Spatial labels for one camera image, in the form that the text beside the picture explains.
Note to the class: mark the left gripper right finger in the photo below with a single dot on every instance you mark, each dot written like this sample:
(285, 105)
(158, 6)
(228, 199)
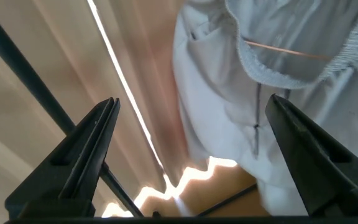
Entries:
(322, 168)

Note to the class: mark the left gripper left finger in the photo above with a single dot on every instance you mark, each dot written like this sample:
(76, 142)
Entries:
(73, 161)

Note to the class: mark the pale grey shorts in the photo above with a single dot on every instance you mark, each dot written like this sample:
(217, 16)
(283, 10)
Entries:
(216, 109)

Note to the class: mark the pink clothes hanger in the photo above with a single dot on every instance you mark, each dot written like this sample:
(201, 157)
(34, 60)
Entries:
(291, 50)

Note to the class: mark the black clothes rack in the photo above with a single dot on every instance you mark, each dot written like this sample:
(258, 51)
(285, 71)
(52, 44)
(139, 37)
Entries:
(31, 81)

